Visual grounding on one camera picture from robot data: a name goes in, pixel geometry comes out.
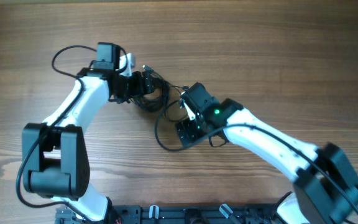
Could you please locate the black USB cable long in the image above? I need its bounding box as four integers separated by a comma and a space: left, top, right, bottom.
130, 75, 184, 113

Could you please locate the black USB cable short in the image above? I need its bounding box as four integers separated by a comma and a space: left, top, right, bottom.
143, 65, 189, 93

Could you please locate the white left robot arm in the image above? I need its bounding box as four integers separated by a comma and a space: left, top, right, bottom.
16, 42, 153, 223

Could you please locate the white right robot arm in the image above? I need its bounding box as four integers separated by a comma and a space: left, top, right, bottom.
176, 83, 358, 223

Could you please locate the black left camera cable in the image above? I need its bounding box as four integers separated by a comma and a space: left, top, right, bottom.
15, 45, 129, 222

